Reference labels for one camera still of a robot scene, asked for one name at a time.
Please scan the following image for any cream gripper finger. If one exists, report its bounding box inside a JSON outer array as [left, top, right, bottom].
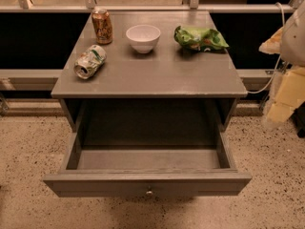
[[258, 28, 283, 54], [263, 66, 305, 123]]

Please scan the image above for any green rice chip bag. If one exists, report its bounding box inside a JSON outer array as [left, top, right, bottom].
[[173, 26, 229, 52]]

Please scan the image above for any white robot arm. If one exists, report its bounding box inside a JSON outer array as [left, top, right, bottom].
[[259, 1, 305, 124]]

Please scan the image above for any round metal drawer knob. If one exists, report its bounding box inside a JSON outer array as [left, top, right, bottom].
[[146, 186, 153, 197]]

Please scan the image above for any open grey top drawer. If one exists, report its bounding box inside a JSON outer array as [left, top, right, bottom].
[[44, 99, 252, 198]]

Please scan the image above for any grey wooden cabinet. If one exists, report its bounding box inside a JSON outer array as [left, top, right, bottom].
[[51, 10, 249, 133]]

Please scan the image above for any white ceramic bowl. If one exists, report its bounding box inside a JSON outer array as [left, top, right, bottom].
[[126, 25, 161, 53]]

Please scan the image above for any upright orange soda can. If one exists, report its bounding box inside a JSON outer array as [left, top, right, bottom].
[[91, 9, 112, 45]]

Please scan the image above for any lying green white can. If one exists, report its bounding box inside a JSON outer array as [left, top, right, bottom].
[[73, 45, 107, 79]]

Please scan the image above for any white cable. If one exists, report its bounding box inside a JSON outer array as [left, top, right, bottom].
[[247, 2, 287, 95]]

